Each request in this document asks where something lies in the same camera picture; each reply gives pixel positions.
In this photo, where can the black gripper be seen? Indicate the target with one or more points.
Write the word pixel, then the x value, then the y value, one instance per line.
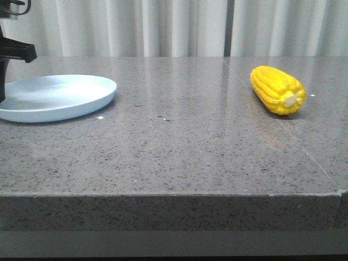
pixel 12 49

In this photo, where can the light blue round plate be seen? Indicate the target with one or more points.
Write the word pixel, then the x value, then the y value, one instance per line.
pixel 56 98

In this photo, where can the yellow plastic corn cob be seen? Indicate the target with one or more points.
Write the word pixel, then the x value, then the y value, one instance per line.
pixel 280 92

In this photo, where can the white pleated curtain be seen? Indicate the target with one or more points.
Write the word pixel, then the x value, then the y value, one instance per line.
pixel 183 28

